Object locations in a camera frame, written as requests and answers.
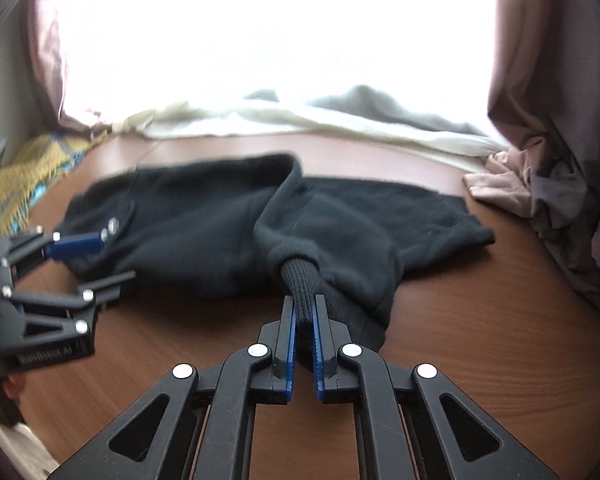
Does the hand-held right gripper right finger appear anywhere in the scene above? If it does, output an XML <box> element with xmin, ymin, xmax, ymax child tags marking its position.
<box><xmin>312</xmin><ymin>294</ymin><xmax>561</xmax><ymax>480</ymax></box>

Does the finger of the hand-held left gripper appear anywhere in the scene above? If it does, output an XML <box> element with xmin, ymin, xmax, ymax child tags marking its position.
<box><xmin>0</xmin><ymin>217</ymin><xmax>122</xmax><ymax>281</ymax></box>
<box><xmin>0</xmin><ymin>270</ymin><xmax>137</xmax><ymax>336</ymax></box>

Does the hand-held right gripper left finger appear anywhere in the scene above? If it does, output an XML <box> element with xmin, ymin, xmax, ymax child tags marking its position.
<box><xmin>47</xmin><ymin>295</ymin><xmax>299</xmax><ymax>480</ymax></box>

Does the dark sweatshirt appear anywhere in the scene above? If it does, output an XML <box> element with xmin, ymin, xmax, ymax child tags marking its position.
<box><xmin>59</xmin><ymin>153</ymin><xmax>496</xmax><ymax>353</ymax></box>

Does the yellow patterned cloth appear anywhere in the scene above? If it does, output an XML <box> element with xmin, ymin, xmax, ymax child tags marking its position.
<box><xmin>0</xmin><ymin>132</ymin><xmax>98</xmax><ymax>241</ymax></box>

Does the white blanket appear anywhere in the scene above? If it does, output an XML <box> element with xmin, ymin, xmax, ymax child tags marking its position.
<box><xmin>107</xmin><ymin>85</ymin><xmax>511</xmax><ymax>173</ymax></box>

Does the pink crumpled cloth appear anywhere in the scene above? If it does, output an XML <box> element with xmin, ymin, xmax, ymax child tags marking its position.
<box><xmin>462</xmin><ymin>150</ymin><xmax>541</xmax><ymax>218</ymax></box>

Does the grey cloth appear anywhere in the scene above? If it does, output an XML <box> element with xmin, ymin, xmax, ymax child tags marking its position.
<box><xmin>240</xmin><ymin>85</ymin><xmax>491</xmax><ymax>136</ymax></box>

